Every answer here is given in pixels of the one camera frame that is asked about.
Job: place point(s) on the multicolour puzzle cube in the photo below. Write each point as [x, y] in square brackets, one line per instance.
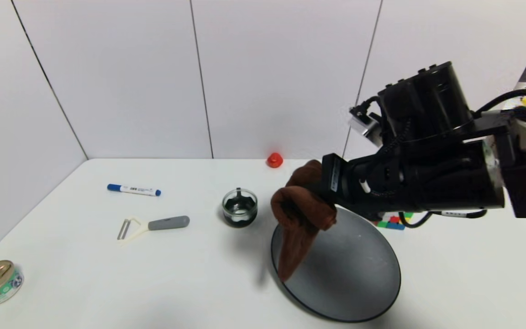
[393, 223]

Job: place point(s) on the brown cloth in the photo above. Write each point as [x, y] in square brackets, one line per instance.
[302, 219]

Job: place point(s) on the blue white whiteboard marker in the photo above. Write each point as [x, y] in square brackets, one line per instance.
[135, 189]

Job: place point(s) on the small red object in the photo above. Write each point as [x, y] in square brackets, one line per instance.
[275, 160]

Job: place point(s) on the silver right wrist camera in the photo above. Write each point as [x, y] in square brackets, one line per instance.
[364, 125]

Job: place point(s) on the small glass bowl dark insert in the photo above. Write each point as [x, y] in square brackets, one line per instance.
[239, 214]

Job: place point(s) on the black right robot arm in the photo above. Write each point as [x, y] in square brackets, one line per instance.
[427, 100]

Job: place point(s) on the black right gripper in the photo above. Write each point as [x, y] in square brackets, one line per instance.
[334, 176]

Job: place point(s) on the gray round plate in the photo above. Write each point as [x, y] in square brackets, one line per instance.
[354, 274]

